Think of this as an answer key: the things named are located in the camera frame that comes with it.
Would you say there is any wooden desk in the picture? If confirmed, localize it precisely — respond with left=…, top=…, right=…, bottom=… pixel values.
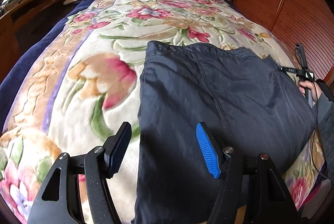
left=0, top=0, right=81, bottom=78

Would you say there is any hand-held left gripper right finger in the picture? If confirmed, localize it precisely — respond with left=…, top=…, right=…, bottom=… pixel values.
left=196, top=122, right=298, bottom=224

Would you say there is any dark navy jacket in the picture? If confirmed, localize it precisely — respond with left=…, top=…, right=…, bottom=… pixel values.
left=132, top=41, right=317, bottom=224

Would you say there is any floral blanket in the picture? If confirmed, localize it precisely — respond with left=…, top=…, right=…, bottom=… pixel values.
left=0, top=0, right=328, bottom=224

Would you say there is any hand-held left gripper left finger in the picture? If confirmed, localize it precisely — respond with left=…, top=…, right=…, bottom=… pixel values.
left=27, top=122, right=132, bottom=224

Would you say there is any person's right forearm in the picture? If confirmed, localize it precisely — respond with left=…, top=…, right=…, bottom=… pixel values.
left=312, top=78, right=334, bottom=180

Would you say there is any person's right hand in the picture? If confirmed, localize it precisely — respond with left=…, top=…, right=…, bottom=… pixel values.
left=299, top=80, right=322, bottom=104

